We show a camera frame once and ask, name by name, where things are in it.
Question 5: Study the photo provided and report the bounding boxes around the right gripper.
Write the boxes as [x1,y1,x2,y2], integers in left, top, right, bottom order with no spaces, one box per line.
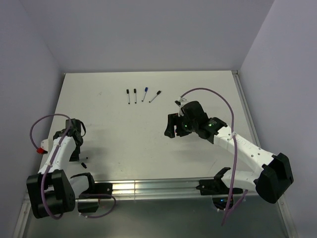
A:
[164,112,198,138]

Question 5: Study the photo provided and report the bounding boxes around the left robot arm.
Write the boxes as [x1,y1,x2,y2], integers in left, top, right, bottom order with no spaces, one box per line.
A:
[26,118,97,220]

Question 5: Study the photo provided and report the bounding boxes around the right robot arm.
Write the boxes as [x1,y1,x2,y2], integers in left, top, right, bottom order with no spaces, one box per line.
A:
[164,101,294,204]

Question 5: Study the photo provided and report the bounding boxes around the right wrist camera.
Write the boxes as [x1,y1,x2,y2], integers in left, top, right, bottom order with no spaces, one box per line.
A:
[175,97,187,117]

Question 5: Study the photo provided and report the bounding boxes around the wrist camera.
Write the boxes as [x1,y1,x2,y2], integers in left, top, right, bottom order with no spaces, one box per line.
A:
[175,97,187,117]
[37,139,53,155]

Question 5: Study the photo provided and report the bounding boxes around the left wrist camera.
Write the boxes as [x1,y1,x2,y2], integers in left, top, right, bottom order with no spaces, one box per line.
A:
[37,139,53,155]

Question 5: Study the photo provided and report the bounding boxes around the aluminium side rail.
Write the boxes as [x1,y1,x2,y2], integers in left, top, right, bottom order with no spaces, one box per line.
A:
[231,70,273,174]

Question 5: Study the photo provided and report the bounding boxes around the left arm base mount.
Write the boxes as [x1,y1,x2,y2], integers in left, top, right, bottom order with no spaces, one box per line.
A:
[76,182,113,213]

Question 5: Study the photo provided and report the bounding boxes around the aluminium front rail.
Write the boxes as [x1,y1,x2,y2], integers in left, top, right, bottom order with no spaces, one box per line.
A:
[23,175,284,201]

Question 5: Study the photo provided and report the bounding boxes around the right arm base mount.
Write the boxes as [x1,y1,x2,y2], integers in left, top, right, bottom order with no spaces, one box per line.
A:
[196,179,234,211]

